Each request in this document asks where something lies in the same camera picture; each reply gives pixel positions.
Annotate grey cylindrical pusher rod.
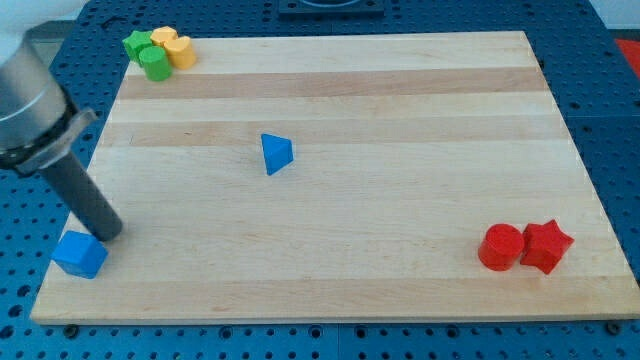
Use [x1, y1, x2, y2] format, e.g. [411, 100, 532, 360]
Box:
[39, 152, 123, 242]

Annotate blue triangle block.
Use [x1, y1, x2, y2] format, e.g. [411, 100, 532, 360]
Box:
[261, 133, 294, 176]

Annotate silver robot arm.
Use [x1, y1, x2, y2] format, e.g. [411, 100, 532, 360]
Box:
[1, 0, 123, 241]

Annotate blue cube block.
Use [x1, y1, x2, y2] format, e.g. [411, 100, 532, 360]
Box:
[51, 231, 108, 279]

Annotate green cylinder block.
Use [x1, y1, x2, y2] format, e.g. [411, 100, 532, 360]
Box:
[139, 46, 172, 82]

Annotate green star block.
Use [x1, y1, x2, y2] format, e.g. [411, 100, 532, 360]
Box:
[122, 30, 153, 65]

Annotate wooden board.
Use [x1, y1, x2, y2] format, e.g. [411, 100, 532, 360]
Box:
[31, 31, 639, 325]

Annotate red cylinder block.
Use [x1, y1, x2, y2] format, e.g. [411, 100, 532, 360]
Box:
[477, 223, 525, 271]

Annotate red star block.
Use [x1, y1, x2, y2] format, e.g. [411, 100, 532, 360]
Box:
[520, 220, 574, 275]

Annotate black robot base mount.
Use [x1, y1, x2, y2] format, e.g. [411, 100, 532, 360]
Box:
[277, 0, 386, 19]

